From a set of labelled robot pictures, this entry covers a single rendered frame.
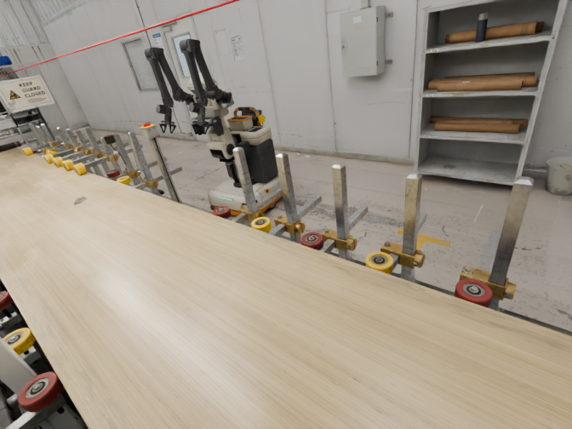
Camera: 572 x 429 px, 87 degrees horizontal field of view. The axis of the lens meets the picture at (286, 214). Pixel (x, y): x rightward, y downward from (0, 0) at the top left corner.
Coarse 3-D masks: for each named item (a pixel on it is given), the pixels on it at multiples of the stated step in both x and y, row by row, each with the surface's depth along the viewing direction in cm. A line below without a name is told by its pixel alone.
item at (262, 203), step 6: (276, 192) 162; (282, 192) 165; (264, 198) 158; (270, 198) 158; (276, 198) 162; (258, 204) 153; (264, 204) 156; (240, 216) 146; (246, 216) 147; (240, 222) 145
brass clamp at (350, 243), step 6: (324, 234) 120; (330, 234) 119; (336, 234) 118; (324, 240) 121; (336, 240) 116; (342, 240) 115; (348, 240) 114; (354, 240) 114; (336, 246) 118; (342, 246) 116; (348, 246) 114; (354, 246) 115
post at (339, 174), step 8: (336, 168) 100; (344, 168) 101; (336, 176) 102; (344, 176) 103; (336, 184) 104; (344, 184) 104; (336, 192) 106; (344, 192) 105; (336, 200) 107; (344, 200) 107; (336, 208) 109; (344, 208) 108; (336, 216) 111; (344, 216) 109; (336, 224) 113; (344, 224) 111; (344, 232) 113; (344, 256) 119
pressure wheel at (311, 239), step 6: (306, 234) 108; (312, 234) 108; (318, 234) 107; (300, 240) 106; (306, 240) 105; (312, 240) 105; (318, 240) 104; (306, 246) 103; (312, 246) 103; (318, 246) 103
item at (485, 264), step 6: (492, 234) 105; (498, 234) 104; (492, 240) 102; (498, 240) 102; (486, 246) 100; (492, 246) 100; (486, 252) 98; (492, 252) 97; (486, 258) 96; (492, 258) 95; (480, 264) 94; (486, 264) 93; (486, 270) 91
